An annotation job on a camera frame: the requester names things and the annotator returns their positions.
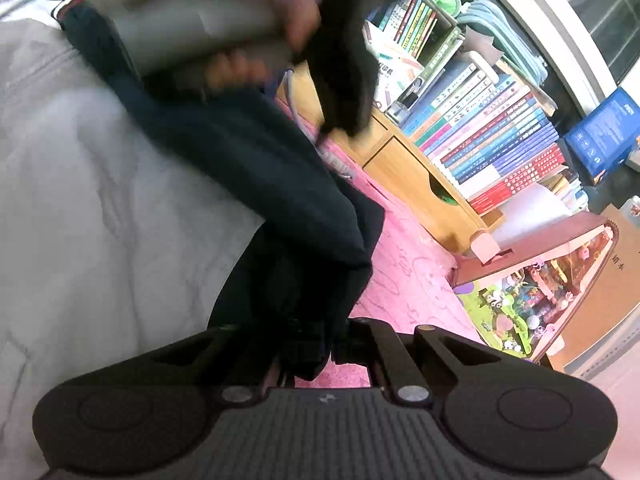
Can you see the row of pastel spine books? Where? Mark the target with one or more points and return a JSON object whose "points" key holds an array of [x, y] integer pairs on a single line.
{"points": [[500, 150]]}

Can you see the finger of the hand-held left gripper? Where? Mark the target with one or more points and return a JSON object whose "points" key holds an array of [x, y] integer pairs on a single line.
{"points": [[345, 95]]}

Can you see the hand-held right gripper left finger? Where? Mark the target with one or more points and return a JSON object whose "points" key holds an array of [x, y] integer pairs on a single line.
{"points": [[250, 370]]}

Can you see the wooden drawer organizer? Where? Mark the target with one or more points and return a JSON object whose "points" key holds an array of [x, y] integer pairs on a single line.
{"points": [[400, 175]]}

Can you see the stack of teal folders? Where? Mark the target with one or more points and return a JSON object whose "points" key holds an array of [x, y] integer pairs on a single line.
{"points": [[500, 35]]}

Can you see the row of thin green-shelf books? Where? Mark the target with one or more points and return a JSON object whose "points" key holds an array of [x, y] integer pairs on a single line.
{"points": [[410, 20]]}

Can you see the green round toy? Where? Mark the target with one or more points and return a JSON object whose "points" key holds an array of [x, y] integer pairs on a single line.
{"points": [[444, 0]]}

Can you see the triangular pink toy house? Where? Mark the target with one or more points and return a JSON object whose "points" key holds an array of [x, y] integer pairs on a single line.
{"points": [[540, 280]]}

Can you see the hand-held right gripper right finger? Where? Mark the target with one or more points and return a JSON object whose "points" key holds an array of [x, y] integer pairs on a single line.
{"points": [[382, 345]]}

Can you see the white paper roll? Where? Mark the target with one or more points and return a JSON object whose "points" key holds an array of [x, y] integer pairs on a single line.
{"points": [[535, 205]]}

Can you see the brown cardboard box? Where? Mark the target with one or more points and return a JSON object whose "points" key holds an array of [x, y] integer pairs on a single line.
{"points": [[605, 300]]}

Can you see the blue cardboard box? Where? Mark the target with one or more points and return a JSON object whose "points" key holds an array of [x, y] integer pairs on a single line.
{"points": [[605, 130]]}

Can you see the navy and white jacket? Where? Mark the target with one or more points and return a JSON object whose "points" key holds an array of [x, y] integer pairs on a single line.
{"points": [[100, 185]]}

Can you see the white box with colourful print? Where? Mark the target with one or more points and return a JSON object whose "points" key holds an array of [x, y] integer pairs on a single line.
{"points": [[400, 67]]}

